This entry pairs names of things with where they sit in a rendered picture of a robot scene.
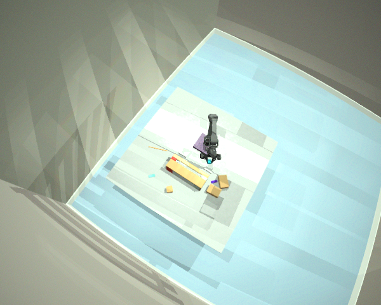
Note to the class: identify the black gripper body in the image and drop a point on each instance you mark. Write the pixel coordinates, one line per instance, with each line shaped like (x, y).
(206, 156)

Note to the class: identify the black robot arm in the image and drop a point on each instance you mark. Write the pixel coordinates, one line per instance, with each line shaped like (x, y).
(211, 139)

